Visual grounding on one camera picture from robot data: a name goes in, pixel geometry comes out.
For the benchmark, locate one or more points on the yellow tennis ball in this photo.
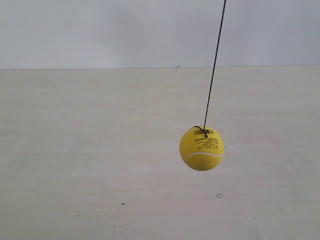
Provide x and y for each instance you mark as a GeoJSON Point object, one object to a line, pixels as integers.
{"type": "Point", "coordinates": [202, 148]}

